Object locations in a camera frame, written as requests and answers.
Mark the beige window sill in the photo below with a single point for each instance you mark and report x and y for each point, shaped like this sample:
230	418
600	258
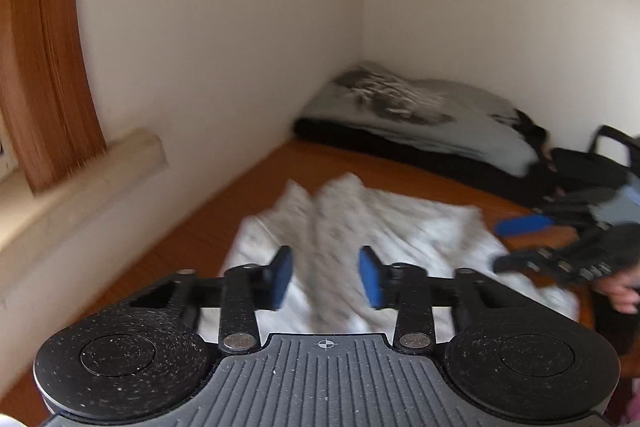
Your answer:
75	212

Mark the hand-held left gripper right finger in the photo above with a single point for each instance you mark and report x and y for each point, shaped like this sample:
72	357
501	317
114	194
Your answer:
370	278

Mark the person's right hand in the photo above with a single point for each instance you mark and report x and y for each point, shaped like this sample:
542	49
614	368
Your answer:
622	292

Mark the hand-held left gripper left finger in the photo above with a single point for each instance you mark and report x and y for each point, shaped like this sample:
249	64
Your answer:
282	278

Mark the person's pink clothing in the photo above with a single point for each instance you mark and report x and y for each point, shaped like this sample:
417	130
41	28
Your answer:
632	407

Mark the wooden window trim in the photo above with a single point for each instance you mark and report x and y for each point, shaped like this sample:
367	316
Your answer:
45	57

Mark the black bag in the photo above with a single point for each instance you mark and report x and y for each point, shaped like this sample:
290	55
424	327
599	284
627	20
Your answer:
590	167

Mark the white patterned pajama garment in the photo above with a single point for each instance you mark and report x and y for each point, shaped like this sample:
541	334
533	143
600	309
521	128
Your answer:
400	227

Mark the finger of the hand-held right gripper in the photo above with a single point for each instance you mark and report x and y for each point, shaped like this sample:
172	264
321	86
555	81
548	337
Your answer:
530	261
525	225

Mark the grey printed folded shirt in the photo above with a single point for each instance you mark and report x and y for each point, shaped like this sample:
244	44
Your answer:
440	122

